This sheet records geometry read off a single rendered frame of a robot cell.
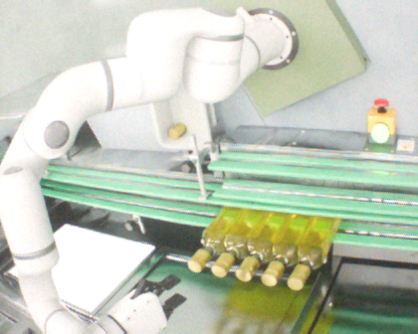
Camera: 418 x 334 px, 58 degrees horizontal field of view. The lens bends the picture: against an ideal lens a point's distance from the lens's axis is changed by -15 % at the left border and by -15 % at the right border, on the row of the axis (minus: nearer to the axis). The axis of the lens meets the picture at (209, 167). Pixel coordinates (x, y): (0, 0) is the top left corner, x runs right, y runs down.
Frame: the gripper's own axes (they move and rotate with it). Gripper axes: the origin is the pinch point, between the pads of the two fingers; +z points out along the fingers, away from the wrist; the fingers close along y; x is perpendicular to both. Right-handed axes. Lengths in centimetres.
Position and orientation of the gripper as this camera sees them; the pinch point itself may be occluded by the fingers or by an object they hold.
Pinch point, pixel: (172, 291)
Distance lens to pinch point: 89.4
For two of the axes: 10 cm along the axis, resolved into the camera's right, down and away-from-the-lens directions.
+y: -1.8, -8.9, -4.2
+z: 6.8, -4.2, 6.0
